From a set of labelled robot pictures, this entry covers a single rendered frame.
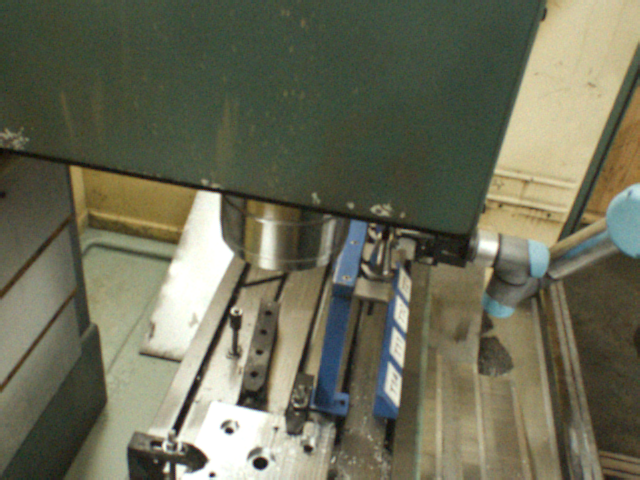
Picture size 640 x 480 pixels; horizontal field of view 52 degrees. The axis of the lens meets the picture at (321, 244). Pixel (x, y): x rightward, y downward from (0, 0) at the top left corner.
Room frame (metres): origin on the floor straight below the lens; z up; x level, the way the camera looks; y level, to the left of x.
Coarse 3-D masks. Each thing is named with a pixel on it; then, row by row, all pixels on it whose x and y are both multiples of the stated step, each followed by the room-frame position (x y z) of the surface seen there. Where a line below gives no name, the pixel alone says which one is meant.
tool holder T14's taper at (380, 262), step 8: (376, 240) 0.93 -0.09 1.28; (384, 240) 0.92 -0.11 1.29; (392, 240) 0.93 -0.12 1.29; (376, 248) 0.92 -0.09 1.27; (384, 248) 0.92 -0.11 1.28; (392, 248) 0.93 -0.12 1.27; (376, 256) 0.92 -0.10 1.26; (384, 256) 0.92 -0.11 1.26; (368, 264) 0.93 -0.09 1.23; (376, 264) 0.92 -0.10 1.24; (384, 264) 0.92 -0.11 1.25; (376, 272) 0.91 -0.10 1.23; (384, 272) 0.91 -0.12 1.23
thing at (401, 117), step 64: (0, 0) 0.56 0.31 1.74; (64, 0) 0.55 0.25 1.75; (128, 0) 0.55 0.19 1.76; (192, 0) 0.54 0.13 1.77; (256, 0) 0.54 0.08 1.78; (320, 0) 0.53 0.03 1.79; (384, 0) 0.53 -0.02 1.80; (448, 0) 0.52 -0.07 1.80; (512, 0) 0.52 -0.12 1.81; (0, 64) 0.56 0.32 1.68; (64, 64) 0.55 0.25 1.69; (128, 64) 0.55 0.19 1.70; (192, 64) 0.54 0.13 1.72; (256, 64) 0.54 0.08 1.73; (320, 64) 0.53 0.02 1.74; (384, 64) 0.53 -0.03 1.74; (448, 64) 0.52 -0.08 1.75; (512, 64) 0.52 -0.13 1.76; (0, 128) 0.56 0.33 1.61; (64, 128) 0.55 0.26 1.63; (128, 128) 0.55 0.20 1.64; (192, 128) 0.54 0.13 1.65; (256, 128) 0.54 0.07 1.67; (320, 128) 0.53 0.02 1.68; (384, 128) 0.53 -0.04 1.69; (448, 128) 0.52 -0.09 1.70; (256, 192) 0.54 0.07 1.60; (320, 192) 0.53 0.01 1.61; (384, 192) 0.53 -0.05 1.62; (448, 192) 0.52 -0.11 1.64
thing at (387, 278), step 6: (366, 258) 0.95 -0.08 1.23; (366, 264) 0.94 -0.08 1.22; (366, 270) 0.92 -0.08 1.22; (360, 276) 0.93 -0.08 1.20; (366, 276) 0.91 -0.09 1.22; (372, 276) 0.90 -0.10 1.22; (378, 276) 0.91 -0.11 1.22; (384, 276) 0.91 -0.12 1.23; (390, 276) 0.91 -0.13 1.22; (384, 282) 0.91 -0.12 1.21; (390, 282) 0.92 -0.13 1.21
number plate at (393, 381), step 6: (390, 366) 0.96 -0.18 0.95; (390, 372) 0.94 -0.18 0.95; (396, 372) 0.96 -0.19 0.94; (390, 378) 0.93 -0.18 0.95; (396, 378) 0.95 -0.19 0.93; (390, 384) 0.91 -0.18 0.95; (396, 384) 0.93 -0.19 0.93; (390, 390) 0.90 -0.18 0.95; (396, 390) 0.92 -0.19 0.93; (390, 396) 0.89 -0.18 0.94; (396, 396) 0.90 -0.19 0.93; (396, 402) 0.89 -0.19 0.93
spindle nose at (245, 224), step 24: (240, 216) 0.59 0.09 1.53; (264, 216) 0.58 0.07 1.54; (288, 216) 0.58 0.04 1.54; (312, 216) 0.59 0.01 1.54; (336, 216) 0.61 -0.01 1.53; (240, 240) 0.59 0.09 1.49; (264, 240) 0.58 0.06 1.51; (288, 240) 0.58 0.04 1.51; (312, 240) 0.59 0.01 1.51; (336, 240) 0.61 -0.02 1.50; (264, 264) 0.58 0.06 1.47; (288, 264) 0.58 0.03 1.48; (312, 264) 0.59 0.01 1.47
